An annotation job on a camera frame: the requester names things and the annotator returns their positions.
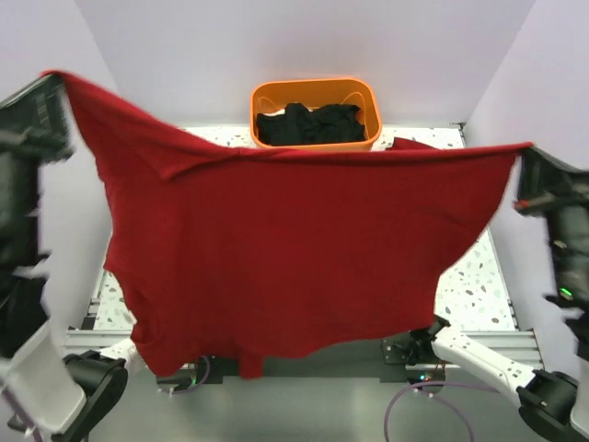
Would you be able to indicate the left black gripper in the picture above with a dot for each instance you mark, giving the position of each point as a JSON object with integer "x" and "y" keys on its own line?
{"x": 39, "y": 116}

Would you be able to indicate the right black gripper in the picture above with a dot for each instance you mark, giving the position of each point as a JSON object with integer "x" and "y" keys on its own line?
{"x": 543, "y": 177}

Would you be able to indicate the red t shirt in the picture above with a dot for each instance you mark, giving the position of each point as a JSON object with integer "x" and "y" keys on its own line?
{"x": 252, "y": 253}
{"x": 403, "y": 144}

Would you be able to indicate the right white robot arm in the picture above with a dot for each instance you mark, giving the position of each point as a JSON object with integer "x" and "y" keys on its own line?
{"x": 552, "y": 404}

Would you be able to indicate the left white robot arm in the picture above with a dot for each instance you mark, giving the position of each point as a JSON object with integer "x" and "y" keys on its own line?
{"x": 54, "y": 397}

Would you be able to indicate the folded red t shirt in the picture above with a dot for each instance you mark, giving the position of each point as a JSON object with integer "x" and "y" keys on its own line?
{"x": 403, "y": 144}

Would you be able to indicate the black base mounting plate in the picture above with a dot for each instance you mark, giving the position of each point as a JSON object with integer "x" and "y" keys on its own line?
{"x": 349, "y": 364}

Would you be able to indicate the orange plastic basket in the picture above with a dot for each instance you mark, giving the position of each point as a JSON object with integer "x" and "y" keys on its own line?
{"x": 273, "y": 96}

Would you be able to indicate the black clothes in basket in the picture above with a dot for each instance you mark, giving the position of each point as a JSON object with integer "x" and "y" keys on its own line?
{"x": 298, "y": 125}

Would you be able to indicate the aluminium rail frame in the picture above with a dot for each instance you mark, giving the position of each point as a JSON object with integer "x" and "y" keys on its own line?
{"x": 472, "y": 295}

